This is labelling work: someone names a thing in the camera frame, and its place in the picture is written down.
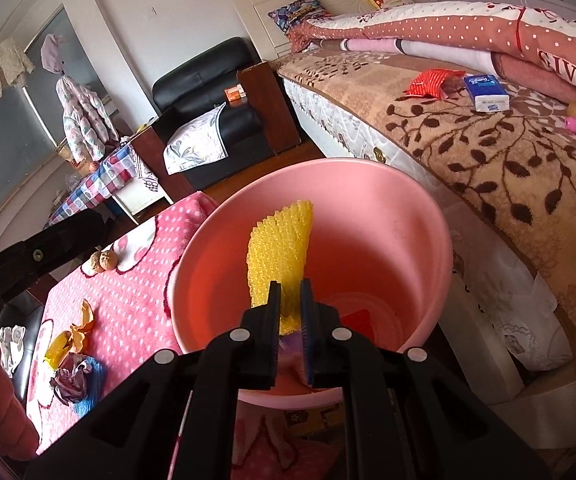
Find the white cloth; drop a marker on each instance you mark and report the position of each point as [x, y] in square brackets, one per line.
[10, 350]

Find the pink bucket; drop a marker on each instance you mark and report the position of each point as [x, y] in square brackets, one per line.
[377, 240]

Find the red packet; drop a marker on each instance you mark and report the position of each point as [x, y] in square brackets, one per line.
[430, 82]

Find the colourful cartoon pillow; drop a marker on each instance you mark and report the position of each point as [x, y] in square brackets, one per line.
[300, 12]

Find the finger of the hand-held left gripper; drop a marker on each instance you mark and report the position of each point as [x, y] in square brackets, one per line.
[53, 247]

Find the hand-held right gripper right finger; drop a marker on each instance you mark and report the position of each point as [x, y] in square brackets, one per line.
[306, 330]

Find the orange fruit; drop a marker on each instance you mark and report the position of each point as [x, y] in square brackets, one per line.
[93, 166]

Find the paper bag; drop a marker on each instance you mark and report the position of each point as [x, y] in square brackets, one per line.
[66, 152]

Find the blue foam net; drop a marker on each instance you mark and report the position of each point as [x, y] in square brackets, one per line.
[96, 385]

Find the bed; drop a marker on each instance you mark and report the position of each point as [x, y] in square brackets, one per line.
[347, 125]

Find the checkered cloth side table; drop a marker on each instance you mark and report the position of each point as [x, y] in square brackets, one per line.
[103, 175]

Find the orange peel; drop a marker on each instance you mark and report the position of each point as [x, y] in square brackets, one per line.
[82, 335]

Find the pink printed cushion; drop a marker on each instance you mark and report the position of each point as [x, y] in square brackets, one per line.
[278, 440]

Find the yellow foam net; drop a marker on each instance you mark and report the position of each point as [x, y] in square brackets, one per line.
[278, 245]

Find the lilac hat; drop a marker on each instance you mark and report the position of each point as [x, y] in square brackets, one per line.
[53, 52]

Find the orange box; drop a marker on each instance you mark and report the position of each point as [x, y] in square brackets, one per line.
[235, 95]

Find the floral cloth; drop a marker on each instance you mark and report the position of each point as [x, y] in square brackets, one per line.
[195, 140]

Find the pink polka dot blanket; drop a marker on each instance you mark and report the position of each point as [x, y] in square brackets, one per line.
[133, 300]

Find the window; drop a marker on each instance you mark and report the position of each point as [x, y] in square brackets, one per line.
[18, 150]

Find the yellow wrapper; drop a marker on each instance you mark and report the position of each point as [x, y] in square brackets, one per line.
[58, 350]

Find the white desk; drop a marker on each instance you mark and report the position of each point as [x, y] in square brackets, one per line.
[143, 195]

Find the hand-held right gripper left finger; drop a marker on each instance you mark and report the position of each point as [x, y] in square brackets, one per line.
[275, 320]

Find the pastel puffer jacket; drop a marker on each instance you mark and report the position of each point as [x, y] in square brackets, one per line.
[85, 120]

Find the black leather armchair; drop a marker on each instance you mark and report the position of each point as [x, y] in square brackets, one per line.
[203, 70]

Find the blue tissue pack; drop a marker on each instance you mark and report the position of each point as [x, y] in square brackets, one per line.
[487, 92]

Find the dotted pink quilt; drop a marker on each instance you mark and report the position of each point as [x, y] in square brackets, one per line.
[442, 25]

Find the crumpled paper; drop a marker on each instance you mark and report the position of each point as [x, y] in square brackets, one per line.
[70, 377]

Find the beige sweater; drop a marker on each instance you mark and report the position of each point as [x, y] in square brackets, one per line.
[3, 70]

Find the brown leaf blanket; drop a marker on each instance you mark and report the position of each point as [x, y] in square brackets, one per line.
[492, 175]

